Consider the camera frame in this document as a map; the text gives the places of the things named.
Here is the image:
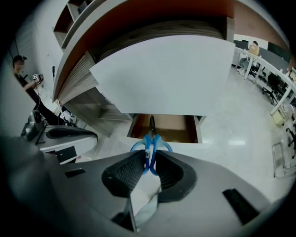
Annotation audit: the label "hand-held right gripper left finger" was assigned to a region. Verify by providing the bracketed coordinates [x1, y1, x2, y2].
[46, 150, 147, 230]

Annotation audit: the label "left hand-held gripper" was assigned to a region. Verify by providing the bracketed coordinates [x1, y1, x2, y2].
[34, 126, 98, 165]

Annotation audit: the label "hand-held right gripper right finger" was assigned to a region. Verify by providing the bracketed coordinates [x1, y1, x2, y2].
[138, 150, 278, 237]

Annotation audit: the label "blue handled scissors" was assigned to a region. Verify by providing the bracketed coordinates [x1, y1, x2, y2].
[130, 114, 173, 178]

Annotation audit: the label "white drawer with brown interior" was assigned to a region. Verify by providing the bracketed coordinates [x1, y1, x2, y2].
[126, 113, 204, 144]

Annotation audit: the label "black swivel office chair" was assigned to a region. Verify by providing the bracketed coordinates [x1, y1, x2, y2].
[262, 74, 289, 105]

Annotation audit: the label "grey wooden desk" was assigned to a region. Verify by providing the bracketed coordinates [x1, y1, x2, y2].
[52, 0, 236, 138]

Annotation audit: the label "long white office desk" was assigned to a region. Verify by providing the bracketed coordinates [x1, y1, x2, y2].
[233, 47, 296, 115]

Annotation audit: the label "dark desk partition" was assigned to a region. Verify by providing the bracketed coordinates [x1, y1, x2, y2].
[267, 42, 291, 65]

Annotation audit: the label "metal rod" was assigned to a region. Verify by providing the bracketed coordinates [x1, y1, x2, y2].
[57, 103, 70, 127]

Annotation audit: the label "black cantilever chair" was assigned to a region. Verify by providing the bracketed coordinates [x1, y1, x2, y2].
[272, 127, 296, 178]

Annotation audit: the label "pale green storage box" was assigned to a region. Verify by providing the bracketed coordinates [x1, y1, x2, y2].
[272, 108, 286, 125]

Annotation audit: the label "small black monitor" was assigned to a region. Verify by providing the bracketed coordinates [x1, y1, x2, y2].
[233, 39, 250, 50]

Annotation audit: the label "silver fisheye camera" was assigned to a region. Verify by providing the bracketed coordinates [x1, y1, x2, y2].
[21, 110, 46, 141]

